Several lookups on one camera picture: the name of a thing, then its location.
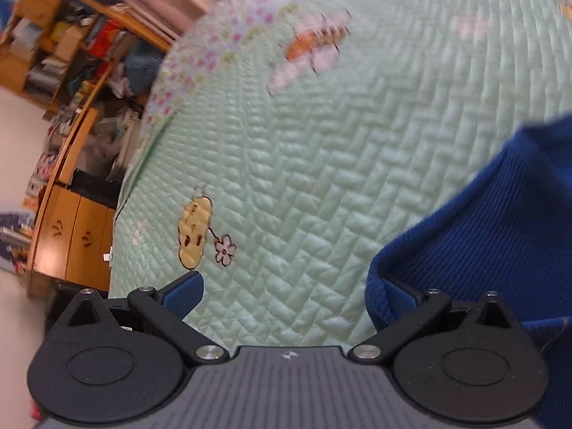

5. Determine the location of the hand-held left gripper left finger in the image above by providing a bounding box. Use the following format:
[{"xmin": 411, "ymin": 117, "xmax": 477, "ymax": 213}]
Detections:
[{"xmin": 67, "ymin": 271, "xmax": 229, "ymax": 364}]

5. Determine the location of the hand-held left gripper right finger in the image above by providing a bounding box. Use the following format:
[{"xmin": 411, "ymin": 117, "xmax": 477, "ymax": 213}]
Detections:
[{"xmin": 349, "ymin": 279, "xmax": 517, "ymax": 364}]

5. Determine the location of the blue knit sweater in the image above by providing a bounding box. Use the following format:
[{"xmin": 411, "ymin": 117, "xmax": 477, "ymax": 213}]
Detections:
[{"xmin": 364, "ymin": 115, "xmax": 572, "ymax": 429}]

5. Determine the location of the green quilted bee bedspread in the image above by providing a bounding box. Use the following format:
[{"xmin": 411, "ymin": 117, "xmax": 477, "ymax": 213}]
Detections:
[{"xmin": 107, "ymin": 0, "xmax": 572, "ymax": 350}]

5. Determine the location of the blue bag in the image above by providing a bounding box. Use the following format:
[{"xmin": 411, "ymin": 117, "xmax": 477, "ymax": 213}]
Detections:
[{"xmin": 124, "ymin": 39, "xmax": 167, "ymax": 95}]

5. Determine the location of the wooden bookshelf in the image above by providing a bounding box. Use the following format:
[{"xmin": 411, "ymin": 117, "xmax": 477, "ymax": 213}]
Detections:
[{"xmin": 0, "ymin": 0, "xmax": 180, "ymax": 113}]

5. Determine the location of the wall poster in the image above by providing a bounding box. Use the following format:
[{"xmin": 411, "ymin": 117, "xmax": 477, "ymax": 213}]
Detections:
[{"xmin": 0, "ymin": 209, "xmax": 37, "ymax": 274}]

